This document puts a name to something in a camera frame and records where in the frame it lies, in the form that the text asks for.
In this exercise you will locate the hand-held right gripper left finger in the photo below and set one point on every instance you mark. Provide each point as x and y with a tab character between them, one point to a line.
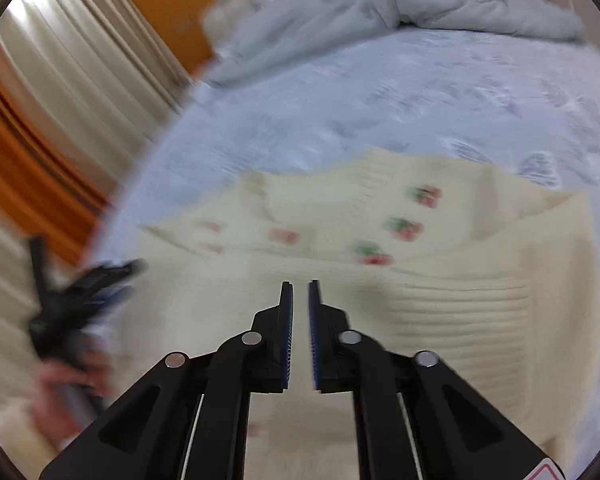
287	340

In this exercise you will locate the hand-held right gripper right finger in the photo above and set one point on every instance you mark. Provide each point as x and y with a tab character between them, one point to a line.
314	340

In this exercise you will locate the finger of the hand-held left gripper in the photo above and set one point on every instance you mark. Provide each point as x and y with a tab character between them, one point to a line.
115	271
112	297

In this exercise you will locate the cream knit cherry sweater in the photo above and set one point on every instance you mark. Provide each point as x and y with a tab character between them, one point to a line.
430	310

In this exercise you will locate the person's left hand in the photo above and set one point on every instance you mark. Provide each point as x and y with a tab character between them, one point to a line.
55	400

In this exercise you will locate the beige curtain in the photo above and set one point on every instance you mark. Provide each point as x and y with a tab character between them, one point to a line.
90	50
10	285

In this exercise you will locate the orange curtain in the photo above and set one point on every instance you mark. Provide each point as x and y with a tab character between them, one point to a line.
25	160

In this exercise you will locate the bed with butterfly sheet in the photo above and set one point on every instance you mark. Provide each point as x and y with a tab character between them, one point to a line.
355	100

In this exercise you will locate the grey duvet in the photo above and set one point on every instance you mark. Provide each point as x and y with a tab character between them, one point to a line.
405	0

